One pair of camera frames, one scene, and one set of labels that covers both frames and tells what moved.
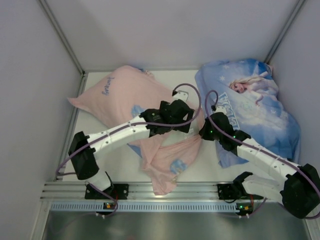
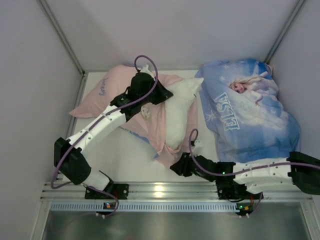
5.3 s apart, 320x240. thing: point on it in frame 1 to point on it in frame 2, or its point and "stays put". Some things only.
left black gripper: [186, 120] to [160, 92]
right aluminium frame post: [285, 31] stays put
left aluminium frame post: [59, 32] stays put
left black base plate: [118, 191] stays put
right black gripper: [206, 131] to [182, 166]
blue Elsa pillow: [245, 91] stays put
